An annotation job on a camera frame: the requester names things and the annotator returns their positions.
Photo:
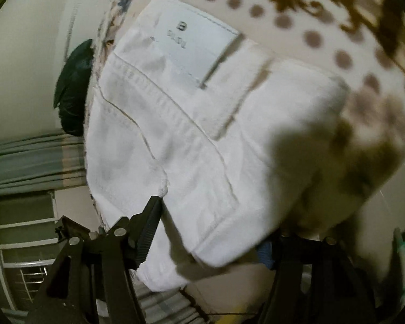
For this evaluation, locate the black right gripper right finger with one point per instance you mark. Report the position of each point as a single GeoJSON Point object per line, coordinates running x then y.
{"type": "Point", "coordinates": [315, 281]}

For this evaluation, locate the grey-green striped curtain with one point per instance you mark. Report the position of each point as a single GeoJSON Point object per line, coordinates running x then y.
{"type": "Point", "coordinates": [53, 161]}

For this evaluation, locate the white bed headboard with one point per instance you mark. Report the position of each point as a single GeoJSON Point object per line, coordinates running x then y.
{"type": "Point", "coordinates": [79, 21]}

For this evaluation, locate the floral brown checkered blanket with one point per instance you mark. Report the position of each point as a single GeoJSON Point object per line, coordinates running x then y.
{"type": "Point", "coordinates": [361, 42]}

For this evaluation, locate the white framed window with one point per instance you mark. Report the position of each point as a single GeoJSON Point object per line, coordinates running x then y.
{"type": "Point", "coordinates": [28, 246]}

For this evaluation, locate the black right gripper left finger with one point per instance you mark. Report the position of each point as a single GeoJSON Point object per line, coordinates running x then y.
{"type": "Point", "coordinates": [87, 271]}

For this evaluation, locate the white pants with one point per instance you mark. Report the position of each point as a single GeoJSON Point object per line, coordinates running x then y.
{"type": "Point", "coordinates": [226, 132]}

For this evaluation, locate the dark green jacket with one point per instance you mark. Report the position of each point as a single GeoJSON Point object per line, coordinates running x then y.
{"type": "Point", "coordinates": [71, 89]}

